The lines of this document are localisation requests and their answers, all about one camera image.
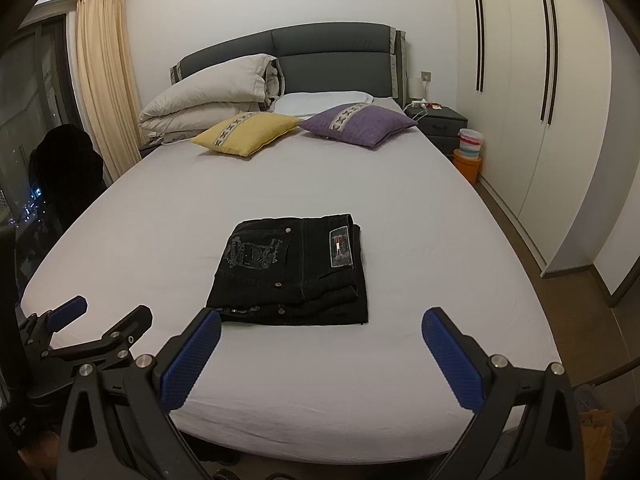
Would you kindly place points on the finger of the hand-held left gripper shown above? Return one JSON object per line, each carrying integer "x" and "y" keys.
{"x": 70, "y": 307}
{"x": 125, "y": 327}

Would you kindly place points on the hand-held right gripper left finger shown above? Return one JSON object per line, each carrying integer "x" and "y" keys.
{"x": 192, "y": 360}

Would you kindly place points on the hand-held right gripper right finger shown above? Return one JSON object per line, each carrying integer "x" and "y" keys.
{"x": 450, "y": 355}

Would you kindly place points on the black pants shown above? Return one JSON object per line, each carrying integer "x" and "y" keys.
{"x": 300, "y": 280}

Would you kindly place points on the grey shoe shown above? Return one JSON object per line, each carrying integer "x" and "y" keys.
{"x": 585, "y": 396}

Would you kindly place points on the bed with white sheet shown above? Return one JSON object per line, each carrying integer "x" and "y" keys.
{"x": 400, "y": 220}

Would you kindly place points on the yellow paper bag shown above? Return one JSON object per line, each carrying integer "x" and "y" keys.
{"x": 597, "y": 430}

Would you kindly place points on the orange box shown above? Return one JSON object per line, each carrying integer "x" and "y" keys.
{"x": 470, "y": 170}

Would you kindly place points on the dark glass window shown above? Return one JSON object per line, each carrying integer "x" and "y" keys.
{"x": 20, "y": 110}

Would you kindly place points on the striped white bucket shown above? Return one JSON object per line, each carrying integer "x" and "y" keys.
{"x": 471, "y": 142}

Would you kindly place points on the cream curtain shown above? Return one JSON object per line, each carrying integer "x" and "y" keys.
{"x": 105, "y": 85}

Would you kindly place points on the grey nightstand with drawers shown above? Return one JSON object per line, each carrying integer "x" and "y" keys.
{"x": 442, "y": 125}

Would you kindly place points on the purple cushion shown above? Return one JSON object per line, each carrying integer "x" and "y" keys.
{"x": 380, "y": 125}

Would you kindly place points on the yellow cushion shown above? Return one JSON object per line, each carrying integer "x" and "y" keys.
{"x": 265, "y": 127}

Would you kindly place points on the red and white packet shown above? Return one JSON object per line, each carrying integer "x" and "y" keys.
{"x": 435, "y": 106}

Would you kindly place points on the white wardrobe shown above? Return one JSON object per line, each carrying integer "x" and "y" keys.
{"x": 510, "y": 110}

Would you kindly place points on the folded beige duvet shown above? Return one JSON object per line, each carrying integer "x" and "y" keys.
{"x": 210, "y": 90}

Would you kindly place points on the white table lamp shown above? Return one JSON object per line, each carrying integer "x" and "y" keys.
{"x": 416, "y": 89}

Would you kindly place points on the white pillow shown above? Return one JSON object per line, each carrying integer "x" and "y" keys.
{"x": 310, "y": 101}

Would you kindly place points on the grey padded headboard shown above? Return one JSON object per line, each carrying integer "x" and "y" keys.
{"x": 325, "y": 65}

